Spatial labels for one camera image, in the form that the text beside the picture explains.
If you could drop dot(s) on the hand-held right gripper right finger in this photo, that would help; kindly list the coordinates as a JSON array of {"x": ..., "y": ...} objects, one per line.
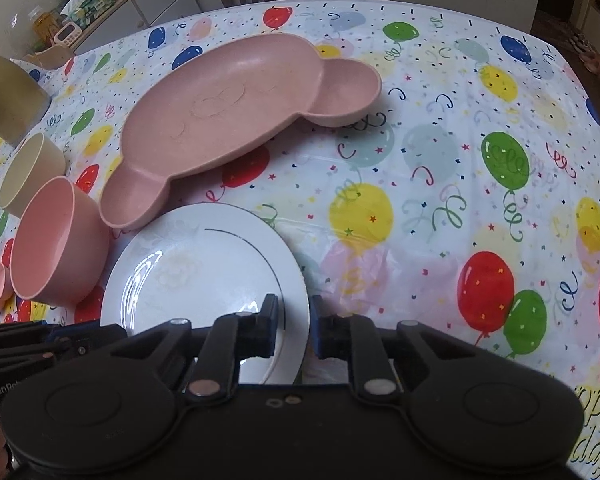
[{"x": 319, "y": 327}]

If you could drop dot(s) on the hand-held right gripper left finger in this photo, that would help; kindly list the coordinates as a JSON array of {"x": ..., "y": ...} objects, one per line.
[{"x": 271, "y": 321}]

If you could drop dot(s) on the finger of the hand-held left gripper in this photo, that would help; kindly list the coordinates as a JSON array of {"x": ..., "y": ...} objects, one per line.
[
  {"x": 92, "y": 339},
  {"x": 15, "y": 332}
]

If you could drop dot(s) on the pink bowl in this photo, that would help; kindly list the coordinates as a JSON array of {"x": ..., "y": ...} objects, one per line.
[{"x": 55, "y": 245}]

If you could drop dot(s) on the white round plate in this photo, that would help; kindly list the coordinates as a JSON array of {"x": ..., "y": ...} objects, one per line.
[{"x": 190, "y": 265}]

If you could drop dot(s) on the cream bowl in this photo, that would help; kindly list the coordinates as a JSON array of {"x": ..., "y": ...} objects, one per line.
[{"x": 30, "y": 170}]

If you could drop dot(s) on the pink bear-shaped divided plate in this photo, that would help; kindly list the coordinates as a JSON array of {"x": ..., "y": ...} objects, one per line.
[{"x": 220, "y": 110}]

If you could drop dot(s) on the balloon print tablecloth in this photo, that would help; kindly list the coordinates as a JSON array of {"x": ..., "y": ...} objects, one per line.
[{"x": 455, "y": 170}]

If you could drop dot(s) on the gold pitcher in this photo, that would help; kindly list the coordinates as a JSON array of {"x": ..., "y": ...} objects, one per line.
[{"x": 7, "y": 95}]

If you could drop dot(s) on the light wooden chair back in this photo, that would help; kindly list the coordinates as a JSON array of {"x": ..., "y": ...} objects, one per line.
[{"x": 50, "y": 56}]

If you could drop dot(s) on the pink kitchen timer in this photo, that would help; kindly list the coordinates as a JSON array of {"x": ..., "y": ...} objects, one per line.
[{"x": 67, "y": 34}]

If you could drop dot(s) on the jar with orange contents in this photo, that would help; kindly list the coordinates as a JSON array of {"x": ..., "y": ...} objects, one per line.
[{"x": 47, "y": 22}]

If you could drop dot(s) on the green tissue box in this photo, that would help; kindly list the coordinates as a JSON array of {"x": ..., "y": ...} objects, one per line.
[{"x": 92, "y": 5}]

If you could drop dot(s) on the white drawer cabinet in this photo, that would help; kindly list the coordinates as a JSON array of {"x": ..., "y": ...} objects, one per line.
[{"x": 150, "y": 5}]

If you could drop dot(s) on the shoes on floor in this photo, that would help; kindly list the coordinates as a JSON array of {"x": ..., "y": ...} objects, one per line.
[{"x": 592, "y": 57}]

